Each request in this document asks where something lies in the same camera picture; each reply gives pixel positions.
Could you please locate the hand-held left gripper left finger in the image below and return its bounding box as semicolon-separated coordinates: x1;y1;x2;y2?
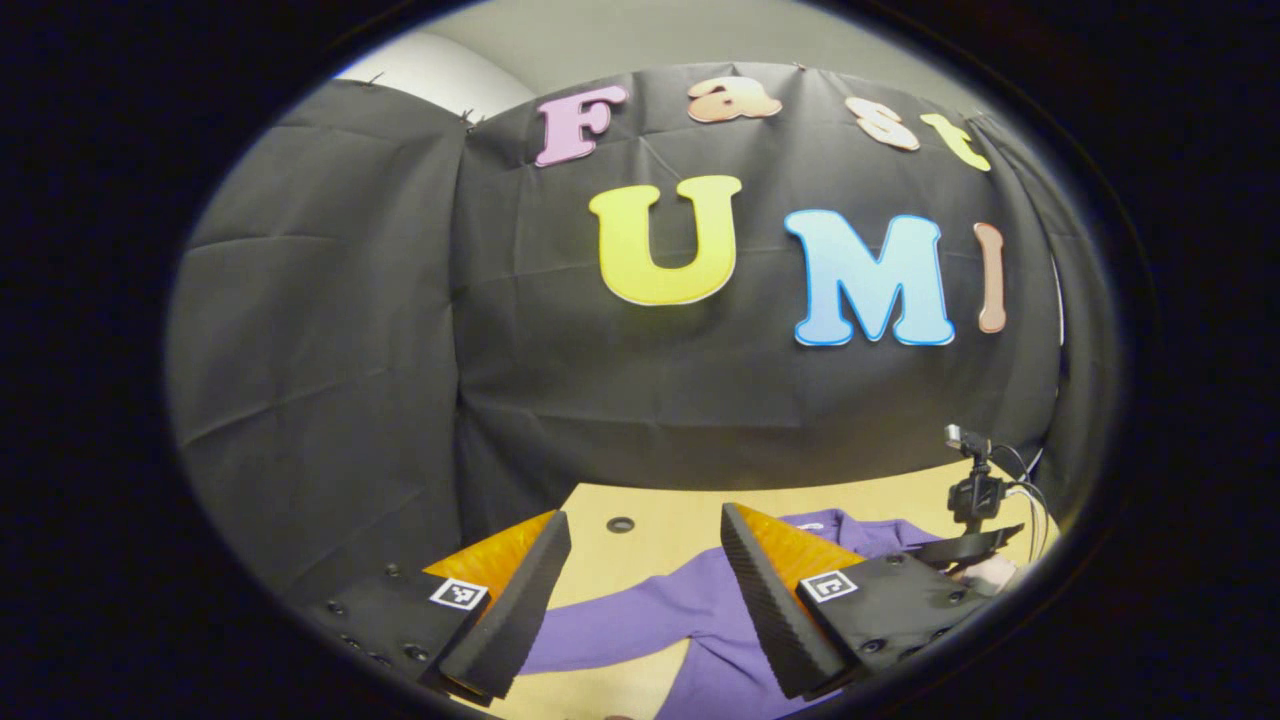
300;510;573;706

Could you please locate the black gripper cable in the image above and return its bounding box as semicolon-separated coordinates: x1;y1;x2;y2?
990;440;1053;546

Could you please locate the purple ribbed button cardigan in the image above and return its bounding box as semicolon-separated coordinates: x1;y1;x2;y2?
520;508;946;720

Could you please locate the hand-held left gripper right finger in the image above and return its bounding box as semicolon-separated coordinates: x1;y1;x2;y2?
720;502;991;701

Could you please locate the black backdrop cloth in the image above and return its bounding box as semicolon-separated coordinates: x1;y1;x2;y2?
165;62;1121;601

